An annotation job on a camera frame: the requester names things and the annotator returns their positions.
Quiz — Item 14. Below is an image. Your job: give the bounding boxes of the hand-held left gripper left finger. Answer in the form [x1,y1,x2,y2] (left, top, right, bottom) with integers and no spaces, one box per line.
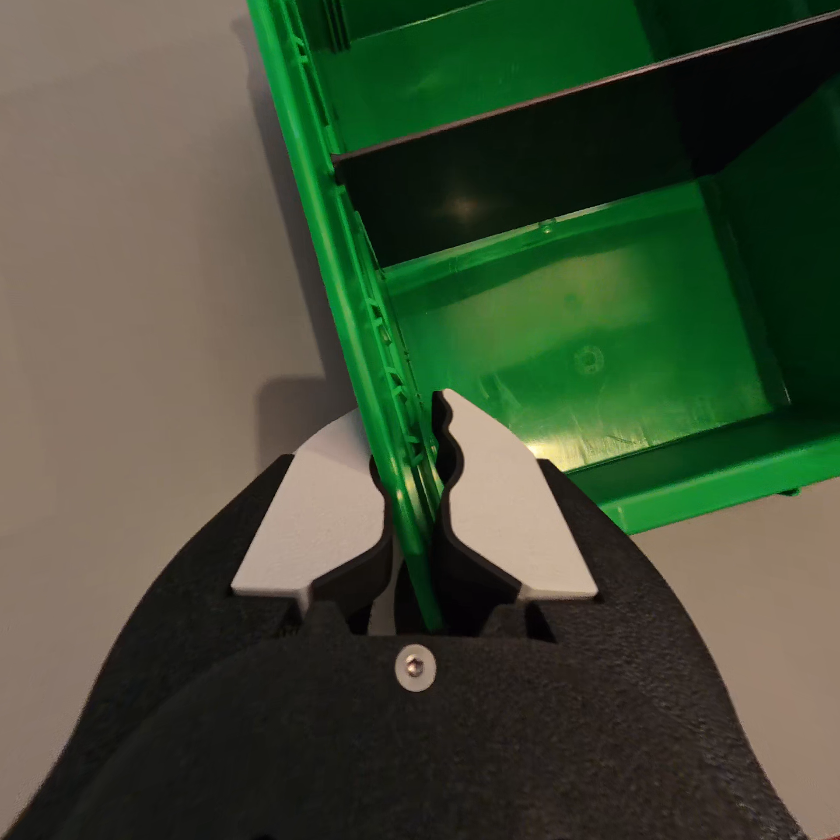
[230,410,403,618]

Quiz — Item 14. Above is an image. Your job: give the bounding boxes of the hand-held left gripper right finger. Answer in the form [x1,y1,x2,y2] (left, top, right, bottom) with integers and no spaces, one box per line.
[428,388,601,636]

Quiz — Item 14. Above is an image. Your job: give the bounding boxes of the green plastic bin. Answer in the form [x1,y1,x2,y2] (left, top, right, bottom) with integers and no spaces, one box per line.
[246,0,840,631]

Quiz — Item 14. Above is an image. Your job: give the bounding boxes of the black divider in green bin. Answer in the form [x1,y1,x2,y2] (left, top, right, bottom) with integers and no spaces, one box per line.
[331,12,840,269]

